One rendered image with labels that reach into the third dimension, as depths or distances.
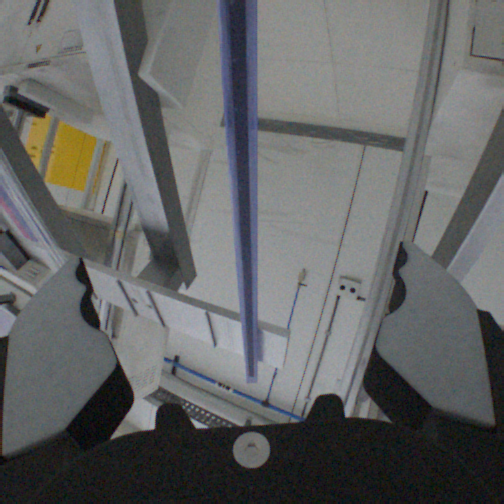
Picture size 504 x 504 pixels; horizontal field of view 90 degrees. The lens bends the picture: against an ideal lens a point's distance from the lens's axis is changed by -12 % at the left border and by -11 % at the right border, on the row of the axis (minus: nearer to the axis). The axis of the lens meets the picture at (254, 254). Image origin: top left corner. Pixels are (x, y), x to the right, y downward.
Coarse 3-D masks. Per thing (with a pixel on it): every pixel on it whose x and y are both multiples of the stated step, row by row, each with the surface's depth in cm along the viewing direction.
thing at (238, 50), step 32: (224, 0) 8; (256, 0) 9; (224, 32) 9; (256, 32) 9; (224, 64) 10; (256, 64) 10; (224, 96) 11; (256, 96) 11; (256, 128) 12; (256, 160) 13; (256, 192) 14; (256, 224) 16; (256, 256) 17; (256, 288) 20; (256, 320) 23; (256, 352) 27
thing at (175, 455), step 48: (144, 432) 4; (192, 432) 5; (240, 432) 5; (288, 432) 4; (336, 432) 4; (384, 432) 4; (48, 480) 4; (96, 480) 4; (144, 480) 4; (192, 480) 4; (240, 480) 4; (288, 480) 4; (336, 480) 4; (384, 480) 4; (432, 480) 4; (480, 480) 4
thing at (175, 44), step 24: (144, 0) 20; (168, 0) 19; (192, 0) 21; (168, 24) 20; (192, 24) 22; (168, 48) 21; (192, 48) 23; (144, 72) 20; (168, 72) 21; (192, 72) 24; (168, 96) 23
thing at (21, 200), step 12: (0, 156) 22; (0, 168) 22; (0, 180) 24; (12, 180) 24; (12, 192) 24; (24, 192) 25; (24, 204) 25; (24, 216) 26; (36, 216) 27; (36, 228) 27; (48, 240) 29; (48, 252) 30; (60, 252) 31; (60, 264) 31
